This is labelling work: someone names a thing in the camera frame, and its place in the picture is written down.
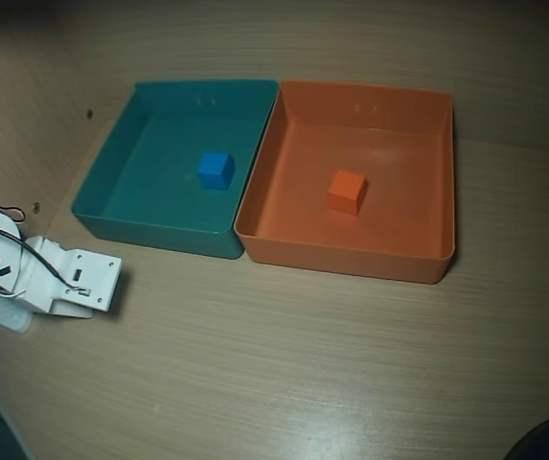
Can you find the orange plastic box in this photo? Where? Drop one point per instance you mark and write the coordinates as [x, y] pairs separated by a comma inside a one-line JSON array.
[[398, 215]]

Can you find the teal plastic box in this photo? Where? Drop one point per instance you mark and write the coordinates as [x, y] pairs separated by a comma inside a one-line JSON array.
[[149, 191]]

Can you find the blue cube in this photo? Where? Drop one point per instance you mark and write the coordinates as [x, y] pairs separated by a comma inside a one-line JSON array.
[[214, 170]]

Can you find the white wrist camera mount plate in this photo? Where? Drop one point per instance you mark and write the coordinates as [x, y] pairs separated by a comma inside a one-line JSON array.
[[94, 273]]

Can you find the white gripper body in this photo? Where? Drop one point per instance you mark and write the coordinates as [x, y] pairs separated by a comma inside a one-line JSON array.
[[93, 280]]

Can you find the orange cube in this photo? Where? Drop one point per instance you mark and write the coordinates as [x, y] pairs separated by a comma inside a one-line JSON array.
[[347, 191]]

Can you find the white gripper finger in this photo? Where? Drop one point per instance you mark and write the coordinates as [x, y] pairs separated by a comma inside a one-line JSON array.
[[70, 311]]

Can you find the white textured plastic block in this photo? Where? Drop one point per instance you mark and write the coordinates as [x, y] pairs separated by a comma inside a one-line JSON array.
[[8, 316]]

